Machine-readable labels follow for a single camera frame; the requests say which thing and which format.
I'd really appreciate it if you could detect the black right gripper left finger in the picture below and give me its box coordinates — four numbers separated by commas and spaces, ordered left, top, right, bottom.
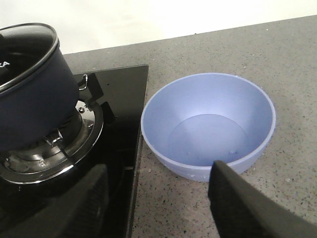
0, 164, 109, 238

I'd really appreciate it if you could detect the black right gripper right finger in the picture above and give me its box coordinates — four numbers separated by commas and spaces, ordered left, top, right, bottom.
208, 161, 317, 238

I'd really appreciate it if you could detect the black pot support grate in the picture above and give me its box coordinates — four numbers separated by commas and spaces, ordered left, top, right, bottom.
43, 73, 115, 157

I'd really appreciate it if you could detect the dark blue cooking pot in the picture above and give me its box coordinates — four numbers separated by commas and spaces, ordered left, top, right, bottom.
0, 46, 79, 151

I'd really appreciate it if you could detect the round gas burner head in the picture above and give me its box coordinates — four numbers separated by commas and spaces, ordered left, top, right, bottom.
0, 100, 104, 184

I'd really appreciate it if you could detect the light blue plastic bowl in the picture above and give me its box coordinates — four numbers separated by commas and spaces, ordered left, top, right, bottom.
141, 72, 276, 181

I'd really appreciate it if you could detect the black glass gas stove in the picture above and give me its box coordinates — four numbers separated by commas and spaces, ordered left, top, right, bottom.
0, 65, 149, 238

